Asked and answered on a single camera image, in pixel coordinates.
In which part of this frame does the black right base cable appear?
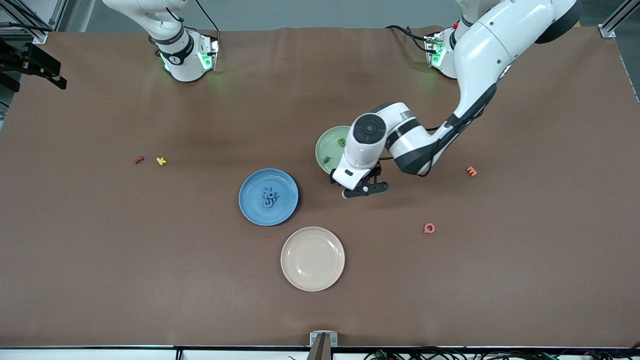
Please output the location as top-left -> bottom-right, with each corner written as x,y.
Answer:
192,0 -> 221,43

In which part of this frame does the beige plate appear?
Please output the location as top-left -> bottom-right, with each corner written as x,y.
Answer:
280,226 -> 346,292

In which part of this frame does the blue plate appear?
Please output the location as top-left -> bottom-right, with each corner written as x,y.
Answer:
238,168 -> 300,227

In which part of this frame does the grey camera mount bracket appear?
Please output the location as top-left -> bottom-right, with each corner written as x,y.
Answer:
307,331 -> 339,360

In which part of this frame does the aluminium frame profile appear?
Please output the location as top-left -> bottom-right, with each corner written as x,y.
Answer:
0,0 -> 76,45
598,0 -> 640,38

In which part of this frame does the black base cable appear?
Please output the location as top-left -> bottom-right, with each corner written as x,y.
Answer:
385,24 -> 432,53
192,0 -> 221,43

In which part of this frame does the black left base cable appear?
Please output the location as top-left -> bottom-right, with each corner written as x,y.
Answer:
385,24 -> 432,53

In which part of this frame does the brown table cover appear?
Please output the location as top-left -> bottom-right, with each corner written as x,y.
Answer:
0,26 -> 640,349

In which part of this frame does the green plate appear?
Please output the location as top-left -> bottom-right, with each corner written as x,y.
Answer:
315,125 -> 352,176

